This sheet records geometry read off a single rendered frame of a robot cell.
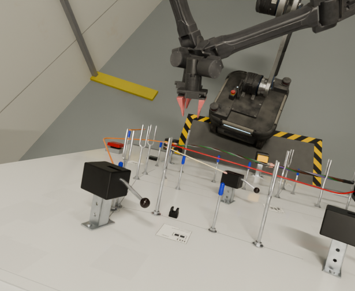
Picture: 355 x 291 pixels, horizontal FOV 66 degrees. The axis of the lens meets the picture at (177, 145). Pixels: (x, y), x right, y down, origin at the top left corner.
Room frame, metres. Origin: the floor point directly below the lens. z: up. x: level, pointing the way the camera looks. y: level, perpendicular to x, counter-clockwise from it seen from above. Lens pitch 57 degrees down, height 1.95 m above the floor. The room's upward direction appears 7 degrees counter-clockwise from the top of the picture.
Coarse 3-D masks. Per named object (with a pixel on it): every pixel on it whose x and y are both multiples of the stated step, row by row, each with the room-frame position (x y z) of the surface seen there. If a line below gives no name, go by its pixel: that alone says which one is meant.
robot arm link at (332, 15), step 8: (328, 0) 0.73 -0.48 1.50; (336, 0) 0.72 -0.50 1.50; (344, 0) 0.72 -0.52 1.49; (352, 0) 0.72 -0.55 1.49; (320, 8) 0.74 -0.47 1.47; (328, 8) 0.72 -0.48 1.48; (336, 8) 0.72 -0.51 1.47; (344, 8) 0.72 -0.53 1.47; (352, 8) 0.72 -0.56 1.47; (320, 16) 0.73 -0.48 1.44; (328, 16) 0.71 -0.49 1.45; (336, 16) 0.71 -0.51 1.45; (344, 16) 0.71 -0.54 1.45; (328, 24) 0.71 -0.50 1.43
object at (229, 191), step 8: (224, 176) 0.28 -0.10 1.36; (232, 176) 0.27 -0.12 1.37; (240, 176) 0.27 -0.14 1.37; (232, 184) 0.26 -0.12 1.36; (240, 184) 0.26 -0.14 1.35; (248, 184) 0.25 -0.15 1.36; (224, 192) 0.25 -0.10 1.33; (232, 192) 0.25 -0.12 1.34; (256, 192) 0.23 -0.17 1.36; (224, 200) 0.23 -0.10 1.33; (232, 200) 0.23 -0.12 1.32
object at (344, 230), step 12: (324, 216) 0.11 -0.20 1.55; (336, 216) 0.11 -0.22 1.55; (348, 216) 0.10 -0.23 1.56; (324, 228) 0.09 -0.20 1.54; (336, 228) 0.09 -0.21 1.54; (348, 228) 0.09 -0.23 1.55; (336, 240) 0.08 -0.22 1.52; (348, 240) 0.07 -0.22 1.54; (336, 252) 0.06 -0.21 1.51; (324, 264) 0.05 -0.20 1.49; (336, 264) 0.05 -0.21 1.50; (336, 276) 0.03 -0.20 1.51
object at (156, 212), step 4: (172, 140) 0.27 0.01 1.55; (168, 144) 0.26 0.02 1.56; (168, 148) 0.25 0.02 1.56; (168, 152) 0.25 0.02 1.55; (168, 156) 0.25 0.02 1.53; (168, 160) 0.24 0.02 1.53; (164, 164) 0.23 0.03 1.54; (164, 168) 0.23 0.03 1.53; (164, 172) 0.22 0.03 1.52; (164, 176) 0.22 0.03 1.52; (164, 180) 0.21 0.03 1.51; (160, 184) 0.21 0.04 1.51; (160, 188) 0.20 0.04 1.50; (160, 192) 0.20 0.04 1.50; (160, 196) 0.19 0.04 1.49; (156, 204) 0.18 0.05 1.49; (156, 208) 0.17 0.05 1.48; (152, 212) 0.17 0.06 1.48; (156, 212) 0.17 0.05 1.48
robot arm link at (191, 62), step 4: (192, 56) 0.74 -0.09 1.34; (196, 56) 0.73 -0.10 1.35; (200, 56) 0.72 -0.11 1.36; (188, 60) 0.72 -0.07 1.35; (192, 60) 0.71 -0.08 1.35; (196, 60) 0.71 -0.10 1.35; (188, 64) 0.71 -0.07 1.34; (192, 64) 0.70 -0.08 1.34; (196, 64) 0.70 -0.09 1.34; (188, 68) 0.70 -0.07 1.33; (192, 68) 0.70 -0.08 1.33; (196, 68) 0.70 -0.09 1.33; (188, 72) 0.70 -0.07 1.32; (192, 72) 0.69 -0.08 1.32; (196, 72) 0.69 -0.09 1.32; (192, 76) 0.69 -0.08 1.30
